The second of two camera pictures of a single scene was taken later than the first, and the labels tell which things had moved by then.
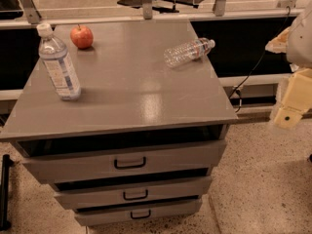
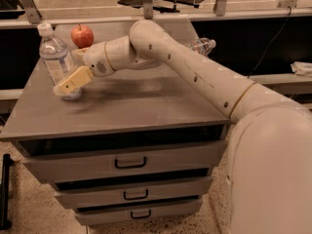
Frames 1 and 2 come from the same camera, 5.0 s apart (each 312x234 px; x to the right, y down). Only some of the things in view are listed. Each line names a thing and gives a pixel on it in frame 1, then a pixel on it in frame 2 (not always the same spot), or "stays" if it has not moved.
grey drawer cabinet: [139, 144] stays
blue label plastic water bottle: [58, 62] stays
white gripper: [301, 41] → [96, 59]
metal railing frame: [287, 7] stays
